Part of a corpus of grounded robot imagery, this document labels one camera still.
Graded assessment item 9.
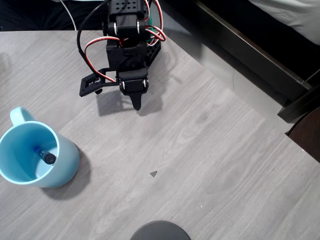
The red white arm cable bundle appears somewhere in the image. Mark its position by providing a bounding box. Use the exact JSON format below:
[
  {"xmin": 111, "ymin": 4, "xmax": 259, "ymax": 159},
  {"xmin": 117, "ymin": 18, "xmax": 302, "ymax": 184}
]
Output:
[{"xmin": 143, "ymin": 0, "xmax": 167, "ymax": 47}]

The dark brown round furniture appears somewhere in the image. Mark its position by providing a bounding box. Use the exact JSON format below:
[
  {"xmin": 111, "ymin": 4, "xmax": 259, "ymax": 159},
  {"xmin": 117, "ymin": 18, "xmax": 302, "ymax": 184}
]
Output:
[{"xmin": 285, "ymin": 106, "xmax": 320, "ymax": 164}]

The black bed frame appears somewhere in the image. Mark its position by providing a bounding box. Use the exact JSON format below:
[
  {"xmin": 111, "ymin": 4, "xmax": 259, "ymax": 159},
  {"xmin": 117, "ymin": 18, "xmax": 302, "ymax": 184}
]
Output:
[{"xmin": 159, "ymin": 0, "xmax": 320, "ymax": 124}]

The light blue mug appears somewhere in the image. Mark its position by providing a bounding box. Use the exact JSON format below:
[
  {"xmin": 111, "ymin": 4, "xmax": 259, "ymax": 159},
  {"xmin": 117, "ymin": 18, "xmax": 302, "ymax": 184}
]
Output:
[{"xmin": 0, "ymin": 106, "xmax": 81, "ymax": 189}]

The black round stand base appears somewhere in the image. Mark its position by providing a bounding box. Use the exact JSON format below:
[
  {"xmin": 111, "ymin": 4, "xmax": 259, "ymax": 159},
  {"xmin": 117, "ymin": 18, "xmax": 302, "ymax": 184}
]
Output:
[{"xmin": 129, "ymin": 220, "xmax": 192, "ymax": 240}]

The red white gripper servo cable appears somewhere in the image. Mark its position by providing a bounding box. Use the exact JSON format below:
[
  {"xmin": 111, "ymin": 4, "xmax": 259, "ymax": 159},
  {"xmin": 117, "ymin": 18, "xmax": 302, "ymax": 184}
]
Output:
[{"xmin": 84, "ymin": 36, "xmax": 121, "ymax": 83}]

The white bedding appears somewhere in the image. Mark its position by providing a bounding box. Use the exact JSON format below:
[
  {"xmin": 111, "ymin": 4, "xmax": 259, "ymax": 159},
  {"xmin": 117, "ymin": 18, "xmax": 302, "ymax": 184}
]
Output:
[{"xmin": 249, "ymin": 0, "xmax": 320, "ymax": 46}]

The green circuit board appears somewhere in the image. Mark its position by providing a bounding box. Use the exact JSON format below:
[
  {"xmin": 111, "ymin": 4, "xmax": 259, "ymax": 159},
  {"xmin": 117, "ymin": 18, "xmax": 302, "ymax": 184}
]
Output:
[{"xmin": 146, "ymin": 18, "xmax": 158, "ymax": 43}]

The blue capped black marker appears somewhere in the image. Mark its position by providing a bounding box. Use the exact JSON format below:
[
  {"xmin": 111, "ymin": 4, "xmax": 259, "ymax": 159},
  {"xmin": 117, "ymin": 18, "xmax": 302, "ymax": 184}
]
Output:
[{"xmin": 33, "ymin": 145, "xmax": 57, "ymax": 166}]

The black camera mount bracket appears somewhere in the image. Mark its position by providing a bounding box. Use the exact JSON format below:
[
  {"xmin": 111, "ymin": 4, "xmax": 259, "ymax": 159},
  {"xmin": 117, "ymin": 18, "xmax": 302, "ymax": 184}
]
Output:
[{"xmin": 79, "ymin": 66, "xmax": 118, "ymax": 97}]

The black cable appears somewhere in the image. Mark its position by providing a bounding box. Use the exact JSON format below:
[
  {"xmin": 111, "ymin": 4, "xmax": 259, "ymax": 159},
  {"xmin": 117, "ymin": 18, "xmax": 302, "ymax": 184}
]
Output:
[{"xmin": 76, "ymin": 0, "xmax": 112, "ymax": 78}]

